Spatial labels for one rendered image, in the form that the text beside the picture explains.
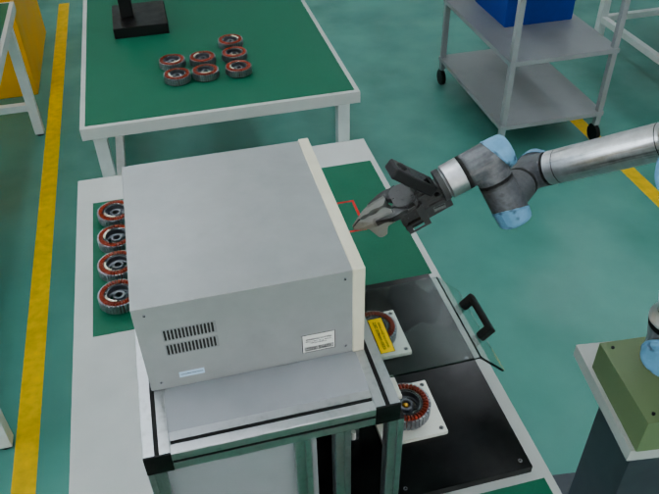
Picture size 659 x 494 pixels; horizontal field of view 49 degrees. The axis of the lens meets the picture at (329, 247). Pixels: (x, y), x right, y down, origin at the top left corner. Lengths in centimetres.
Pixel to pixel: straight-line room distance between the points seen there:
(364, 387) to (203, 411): 28
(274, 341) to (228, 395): 12
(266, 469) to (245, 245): 40
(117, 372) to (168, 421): 62
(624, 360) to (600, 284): 151
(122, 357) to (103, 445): 26
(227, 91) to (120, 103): 42
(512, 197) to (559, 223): 206
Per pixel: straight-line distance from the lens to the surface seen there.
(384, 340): 144
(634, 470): 201
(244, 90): 300
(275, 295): 120
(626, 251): 352
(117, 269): 213
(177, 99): 299
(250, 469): 134
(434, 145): 405
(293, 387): 130
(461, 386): 176
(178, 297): 119
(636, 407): 173
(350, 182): 241
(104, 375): 189
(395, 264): 208
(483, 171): 151
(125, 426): 177
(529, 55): 384
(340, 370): 132
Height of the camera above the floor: 212
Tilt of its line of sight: 40 degrees down
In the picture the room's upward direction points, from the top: 1 degrees counter-clockwise
